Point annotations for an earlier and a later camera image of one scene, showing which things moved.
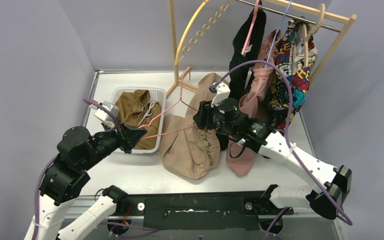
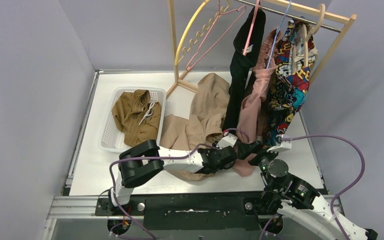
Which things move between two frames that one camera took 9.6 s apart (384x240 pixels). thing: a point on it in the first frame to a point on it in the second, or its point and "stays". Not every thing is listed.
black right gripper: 203,117 to 253,160
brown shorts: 136,109 stays
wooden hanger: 306,35 stays
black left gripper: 124,136 to 230,156
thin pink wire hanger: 171,105 to 216,44
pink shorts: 242,157 stays
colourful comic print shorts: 290,79 stays
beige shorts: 192,151 stays
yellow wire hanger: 204,26 stays
